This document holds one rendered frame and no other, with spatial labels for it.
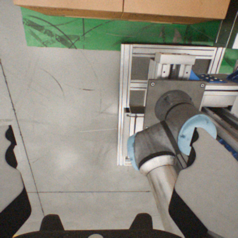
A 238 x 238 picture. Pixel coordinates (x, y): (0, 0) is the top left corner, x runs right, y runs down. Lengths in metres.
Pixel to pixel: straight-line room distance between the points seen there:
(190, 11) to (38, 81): 1.42
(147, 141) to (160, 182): 0.12
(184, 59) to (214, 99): 0.27
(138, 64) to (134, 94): 0.27
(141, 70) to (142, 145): 1.04
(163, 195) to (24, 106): 1.77
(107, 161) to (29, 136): 0.98
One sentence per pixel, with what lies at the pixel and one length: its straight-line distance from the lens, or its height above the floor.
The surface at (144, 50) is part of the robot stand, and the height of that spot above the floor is 0.23.
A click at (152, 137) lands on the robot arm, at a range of 0.50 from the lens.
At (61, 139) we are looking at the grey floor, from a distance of 2.07.
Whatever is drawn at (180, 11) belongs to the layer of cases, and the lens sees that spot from 1.16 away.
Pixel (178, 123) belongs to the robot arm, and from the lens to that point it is 0.50.
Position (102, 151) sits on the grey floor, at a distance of 2.09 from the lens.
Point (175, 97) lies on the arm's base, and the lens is 0.62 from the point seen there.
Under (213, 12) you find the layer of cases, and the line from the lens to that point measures 1.24.
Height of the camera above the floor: 1.63
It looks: 63 degrees down
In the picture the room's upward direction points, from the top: 176 degrees clockwise
